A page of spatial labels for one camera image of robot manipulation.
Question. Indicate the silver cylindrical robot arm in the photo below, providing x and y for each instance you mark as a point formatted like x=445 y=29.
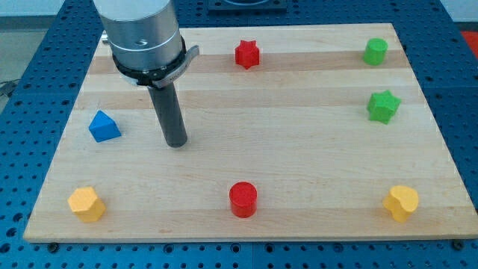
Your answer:
x=143 y=34

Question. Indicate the wooden board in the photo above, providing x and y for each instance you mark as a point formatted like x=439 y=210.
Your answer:
x=296 y=126

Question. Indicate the red cylinder block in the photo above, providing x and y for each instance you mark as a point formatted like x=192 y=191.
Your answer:
x=243 y=199

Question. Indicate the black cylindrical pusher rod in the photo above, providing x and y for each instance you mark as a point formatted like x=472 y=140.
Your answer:
x=167 y=109

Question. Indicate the red star block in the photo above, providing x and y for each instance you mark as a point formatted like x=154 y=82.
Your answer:
x=247 y=54

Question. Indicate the blue triangle block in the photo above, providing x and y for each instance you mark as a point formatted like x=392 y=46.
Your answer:
x=102 y=127

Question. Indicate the green star block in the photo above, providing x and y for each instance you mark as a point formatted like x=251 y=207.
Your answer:
x=383 y=106

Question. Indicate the green cylinder block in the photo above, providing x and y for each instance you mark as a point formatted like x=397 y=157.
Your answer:
x=375 y=51

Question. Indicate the yellow hexagon block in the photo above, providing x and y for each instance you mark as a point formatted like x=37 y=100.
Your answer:
x=86 y=205

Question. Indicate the yellow heart block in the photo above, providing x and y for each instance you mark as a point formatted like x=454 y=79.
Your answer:
x=401 y=201

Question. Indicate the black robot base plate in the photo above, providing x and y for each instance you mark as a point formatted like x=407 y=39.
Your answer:
x=246 y=5

